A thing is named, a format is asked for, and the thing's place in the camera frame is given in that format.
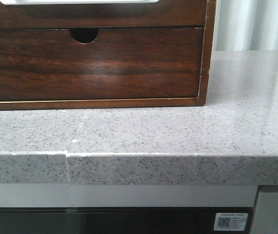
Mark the wooden drawer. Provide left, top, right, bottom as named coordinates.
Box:
left=0, top=0, right=215, bottom=29
left=0, top=27, right=203, bottom=101

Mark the dark wooden drawer cabinet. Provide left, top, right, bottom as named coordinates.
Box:
left=0, top=2, right=216, bottom=111

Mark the white QR code sticker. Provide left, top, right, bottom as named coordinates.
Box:
left=214, top=213, right=249, bottom=232

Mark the white window curtain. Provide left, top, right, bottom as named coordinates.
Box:
left=213, top=0, right=278, bottom=51

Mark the black glass appliance front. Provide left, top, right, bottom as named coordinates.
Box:
left=0, top=184, right=258, bottom=234

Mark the grey cabinet door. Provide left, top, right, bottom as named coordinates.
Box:
left=251, top=186, right=278, bottom=234

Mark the white drawer handle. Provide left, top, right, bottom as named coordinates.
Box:
left=0, top=0, right=158, bottom=5

